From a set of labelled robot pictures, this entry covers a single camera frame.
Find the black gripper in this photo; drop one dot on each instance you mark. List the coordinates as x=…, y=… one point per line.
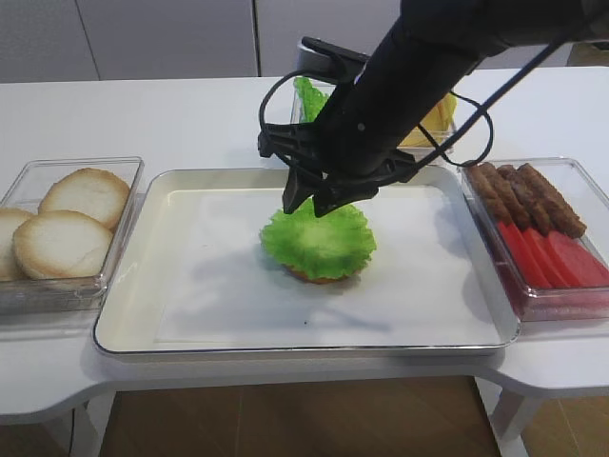
x=354, y=139

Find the green lettuce leaf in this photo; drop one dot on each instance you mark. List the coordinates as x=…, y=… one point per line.
x=312, y=99
x=340, y=243

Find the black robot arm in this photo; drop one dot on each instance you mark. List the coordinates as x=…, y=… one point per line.
x=434, y=44

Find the green lettuce leaf in container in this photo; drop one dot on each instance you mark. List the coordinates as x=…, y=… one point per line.
x=312, y=99

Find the flat yellow cheese slice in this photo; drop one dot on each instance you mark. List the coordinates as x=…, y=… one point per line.
x=416, y=139

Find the clear lettuce cheese container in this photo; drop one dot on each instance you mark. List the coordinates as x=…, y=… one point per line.
x=418, y=153

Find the upright yellow cheese slices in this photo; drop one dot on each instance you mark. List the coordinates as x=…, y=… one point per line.
x=441, y=116

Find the bottom bun on tray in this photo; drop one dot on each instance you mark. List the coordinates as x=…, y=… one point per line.
x=314, y=280

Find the white metal tray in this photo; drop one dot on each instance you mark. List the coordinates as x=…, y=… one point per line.
x=195, y=278

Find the left brown meat patty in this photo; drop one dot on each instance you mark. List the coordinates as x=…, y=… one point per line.
x=486, y=192

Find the brown meat patty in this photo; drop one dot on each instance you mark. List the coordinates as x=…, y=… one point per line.
x=486, y=192
x=529, y=211
x=561, y=214

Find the middle brown meat patty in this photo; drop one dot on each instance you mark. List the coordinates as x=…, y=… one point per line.
x=529, y=211

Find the back bun slice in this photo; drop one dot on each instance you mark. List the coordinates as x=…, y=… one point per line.
x=98, y=193

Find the bun slice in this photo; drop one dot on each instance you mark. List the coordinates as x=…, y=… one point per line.
x=11, y=220
x=98, y=193
x=61, y=244

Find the left red tomato slice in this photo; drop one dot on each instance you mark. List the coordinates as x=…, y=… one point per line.
x=522, y=256

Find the red tomato slice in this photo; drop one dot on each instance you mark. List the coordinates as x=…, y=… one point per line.
x=578, y=266
x=556, y=274
x=522, y=256

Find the clear meat tomato container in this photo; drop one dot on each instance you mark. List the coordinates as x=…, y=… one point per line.
x=587, y=201

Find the right brown meat patty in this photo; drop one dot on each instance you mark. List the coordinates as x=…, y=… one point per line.
x=561, y=214

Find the middle red tomato slice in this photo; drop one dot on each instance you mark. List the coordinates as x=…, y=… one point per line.
x=556, y=274

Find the clear bun container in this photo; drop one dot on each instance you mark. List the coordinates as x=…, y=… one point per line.
x=26, y=192

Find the front bun slice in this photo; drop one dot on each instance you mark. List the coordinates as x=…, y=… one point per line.
x=61, y=244

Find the right red tomato slice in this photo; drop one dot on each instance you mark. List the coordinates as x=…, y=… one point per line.
x=578, y=266

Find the left bun slice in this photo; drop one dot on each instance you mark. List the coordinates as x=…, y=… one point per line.
x=11, y=220

